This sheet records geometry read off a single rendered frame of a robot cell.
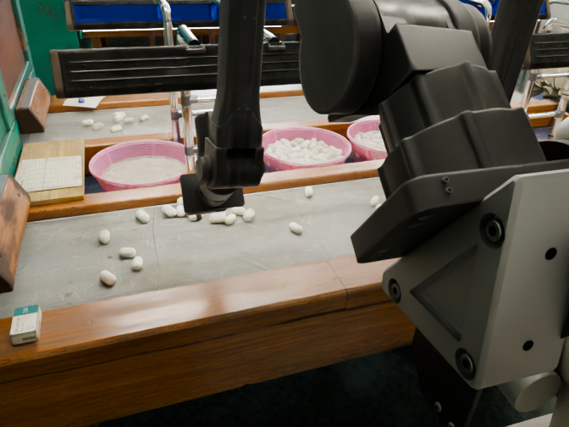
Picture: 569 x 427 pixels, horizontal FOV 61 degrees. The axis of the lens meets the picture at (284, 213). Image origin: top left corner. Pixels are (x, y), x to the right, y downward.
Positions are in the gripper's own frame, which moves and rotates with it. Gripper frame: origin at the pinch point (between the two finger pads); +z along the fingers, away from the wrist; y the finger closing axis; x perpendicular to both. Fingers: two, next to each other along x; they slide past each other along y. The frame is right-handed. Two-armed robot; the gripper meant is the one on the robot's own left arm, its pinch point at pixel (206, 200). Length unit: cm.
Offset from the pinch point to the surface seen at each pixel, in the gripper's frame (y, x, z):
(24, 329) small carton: 30.2, 17.4, -9.0
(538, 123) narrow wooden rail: -135, -23, 52
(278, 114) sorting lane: -38, -37, 63
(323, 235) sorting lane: -24.5, 9.2, 7.3
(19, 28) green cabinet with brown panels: 40, -75, 72
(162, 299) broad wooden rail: 10.3, 16.5, -5.1
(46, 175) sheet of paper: 31.1, -15.4, 31.6
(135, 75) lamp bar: 9.9, -21.8, -6.8
